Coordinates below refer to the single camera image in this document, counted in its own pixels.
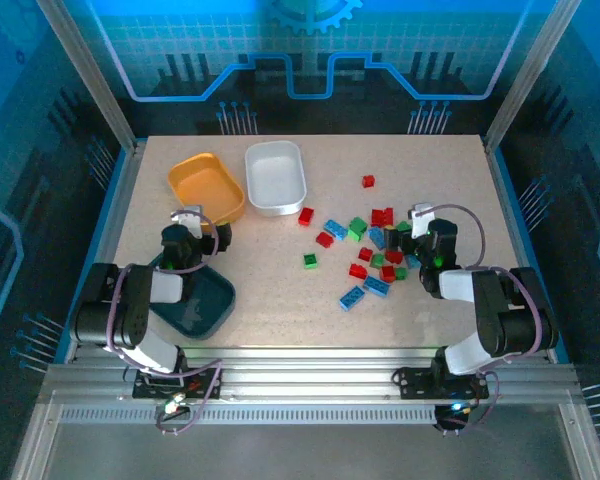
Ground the silver blue table side rail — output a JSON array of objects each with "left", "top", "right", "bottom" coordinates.
[
  {"left": 482, "top": 138, "right": 571, "bottom": 364},
  {"left": 62, "top": 138, "right": 149, "bottom": 364}
]

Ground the white plastic container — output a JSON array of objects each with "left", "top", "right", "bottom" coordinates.
[{"left": 244, "top": 140, "right": 308, "bottom": 219}]

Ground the dark teal plastic container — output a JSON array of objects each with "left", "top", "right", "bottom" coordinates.
[{"left": 147, "top": 252, "right": 237, "bottom": 341}]

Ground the small lit controller board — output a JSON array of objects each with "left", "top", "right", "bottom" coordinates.
[
  {"left": 160, "top": 393, "right": 189, "bottom": 416},
  {"left": 435, "top": 399, "right": 476, "bottom": 431}
]

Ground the yellow plastic container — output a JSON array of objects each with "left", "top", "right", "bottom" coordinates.
[{"left": 167, "top": 152, "right": 246, "bottom": 234}]

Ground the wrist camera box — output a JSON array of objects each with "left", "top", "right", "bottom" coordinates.
[
  {"left": 410, "top": 202, "right": 434, "bottom": 239},
  {"left": 171, "top": 204, "right": 204, "bottom": 236}
]

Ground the slotted grey cable duct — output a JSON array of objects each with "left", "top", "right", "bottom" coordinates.
[{"left": 58, "top": 405, "right": 439, "bottom": 426}]

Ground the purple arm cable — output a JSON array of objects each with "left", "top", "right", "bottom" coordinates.
[
  {"left": 412, "top": 203, "right": 541, "bottom": 439},
  {"left": 104, "top": 209, "right": 226, "bottom": 436}
]

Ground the aluminium frame post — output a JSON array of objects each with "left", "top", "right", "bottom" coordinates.
[
  {"left": 35, "top": 0, "right": 140, "bottom": 151},
  {"left": 482, "top": 0, "right": 581, "bottom": 151}
]

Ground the aluminium table rail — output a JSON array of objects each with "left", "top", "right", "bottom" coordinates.
[{"left": 37, "top": 347, "right": 584, "bottom": 426}]

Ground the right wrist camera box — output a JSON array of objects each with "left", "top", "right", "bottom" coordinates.
[{"left": 410, "top": 202, "right": 434, "bottom": 239}]

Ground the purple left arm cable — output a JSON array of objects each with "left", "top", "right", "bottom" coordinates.
[{"left": 104, "top": 209, "right": 226, "bottom": 436}]

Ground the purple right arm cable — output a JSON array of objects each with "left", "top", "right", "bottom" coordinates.
[{"left": 412, "top": 203, "right": 541, "bottom": 439}]

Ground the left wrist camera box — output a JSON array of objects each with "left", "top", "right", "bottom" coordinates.
[{"left": 171, "top": 204, "right": 204, "bottom": 236}]

